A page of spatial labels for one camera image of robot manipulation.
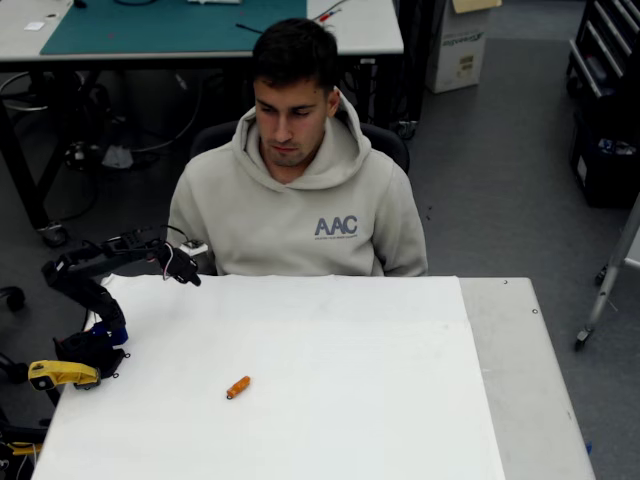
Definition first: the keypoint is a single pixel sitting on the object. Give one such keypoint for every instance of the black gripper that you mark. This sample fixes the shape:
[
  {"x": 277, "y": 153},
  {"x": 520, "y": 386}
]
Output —
[{"x": 184, "y": 270}]

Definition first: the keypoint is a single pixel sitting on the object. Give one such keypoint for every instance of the orange food piece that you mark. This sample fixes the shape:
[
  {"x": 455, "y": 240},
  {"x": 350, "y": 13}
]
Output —
[{"x": 239, "y": 386}]

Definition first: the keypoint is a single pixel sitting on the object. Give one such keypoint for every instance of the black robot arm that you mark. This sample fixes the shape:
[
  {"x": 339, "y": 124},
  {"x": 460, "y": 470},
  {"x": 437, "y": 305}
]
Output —
[{"x": 95, "y": 300}]

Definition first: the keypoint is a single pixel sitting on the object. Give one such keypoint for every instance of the person in beige hoodie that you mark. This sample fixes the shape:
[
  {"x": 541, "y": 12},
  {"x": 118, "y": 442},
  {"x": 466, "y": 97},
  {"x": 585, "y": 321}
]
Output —
[{"x": 300, "y": 220}]

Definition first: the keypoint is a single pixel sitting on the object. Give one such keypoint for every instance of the white object on floor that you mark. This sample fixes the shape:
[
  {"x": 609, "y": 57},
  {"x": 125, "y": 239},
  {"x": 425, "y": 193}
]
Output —
[{"x": 117, "y": 157}]

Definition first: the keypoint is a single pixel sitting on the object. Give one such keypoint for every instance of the black workbench caster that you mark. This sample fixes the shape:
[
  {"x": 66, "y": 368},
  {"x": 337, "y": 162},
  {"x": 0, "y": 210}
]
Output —
[
  {"x": 54, "y": 235},
  {"x": 407, "y": 130}
]

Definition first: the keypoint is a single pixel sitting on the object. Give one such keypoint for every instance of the black office chair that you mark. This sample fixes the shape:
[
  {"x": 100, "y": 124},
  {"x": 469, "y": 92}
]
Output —
[{"x": 212, "y": 137}]

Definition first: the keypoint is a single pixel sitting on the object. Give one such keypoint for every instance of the white paper sheet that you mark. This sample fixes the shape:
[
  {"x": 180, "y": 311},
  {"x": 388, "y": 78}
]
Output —
[{"x": 300, "y": 375}]

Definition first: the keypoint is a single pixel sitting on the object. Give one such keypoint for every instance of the yellow clamp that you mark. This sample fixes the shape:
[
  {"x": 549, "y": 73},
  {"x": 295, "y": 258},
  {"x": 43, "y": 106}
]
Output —
[{"x": 60, "y": 373}]

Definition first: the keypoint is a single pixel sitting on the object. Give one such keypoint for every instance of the black chair caster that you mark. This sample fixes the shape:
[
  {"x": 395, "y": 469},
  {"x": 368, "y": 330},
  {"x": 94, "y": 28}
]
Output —
[{"x": 12, "y": 297}]

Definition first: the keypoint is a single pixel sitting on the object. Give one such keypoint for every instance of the green cutting mat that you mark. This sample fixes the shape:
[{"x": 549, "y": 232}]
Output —
[{"x": 165, "y": 25}]

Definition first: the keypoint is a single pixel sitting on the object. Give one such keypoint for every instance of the small white paper scrap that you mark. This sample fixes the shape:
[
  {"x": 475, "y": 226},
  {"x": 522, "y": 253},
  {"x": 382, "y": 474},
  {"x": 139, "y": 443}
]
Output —
[{"x": 34, "y": 26}]

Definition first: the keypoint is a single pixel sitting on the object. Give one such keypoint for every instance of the red pen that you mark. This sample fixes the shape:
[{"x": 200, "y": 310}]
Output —
[{"x": 325, "y": 16}]

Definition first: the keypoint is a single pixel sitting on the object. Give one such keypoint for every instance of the white cardboard box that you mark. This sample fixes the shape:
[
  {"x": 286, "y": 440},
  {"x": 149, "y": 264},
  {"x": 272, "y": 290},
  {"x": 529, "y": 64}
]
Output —
[{"x": 457, "y": 55}]

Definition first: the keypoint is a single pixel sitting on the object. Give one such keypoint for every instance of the manila folder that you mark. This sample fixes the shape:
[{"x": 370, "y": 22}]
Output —
[{"x": 475, "y": 4}]

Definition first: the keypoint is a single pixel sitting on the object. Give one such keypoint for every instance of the grey metal stand leg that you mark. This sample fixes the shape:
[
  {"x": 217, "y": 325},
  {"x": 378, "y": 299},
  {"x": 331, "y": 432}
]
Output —
[{"x": 607, "y": 285}]

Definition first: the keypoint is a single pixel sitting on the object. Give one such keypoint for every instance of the black bin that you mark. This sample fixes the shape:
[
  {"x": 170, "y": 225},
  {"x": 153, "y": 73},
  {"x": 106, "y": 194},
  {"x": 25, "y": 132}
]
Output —
[{"x": 605, "y": 175}]

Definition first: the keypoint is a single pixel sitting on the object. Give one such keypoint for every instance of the black drawer cabinet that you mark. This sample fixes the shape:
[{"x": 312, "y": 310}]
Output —
[{"x": 607, "y": 45}]

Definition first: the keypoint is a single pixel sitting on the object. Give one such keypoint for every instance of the grey workbench with black frame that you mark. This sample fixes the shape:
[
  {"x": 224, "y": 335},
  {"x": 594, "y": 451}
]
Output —
[{"x": 360, "y": 35}]

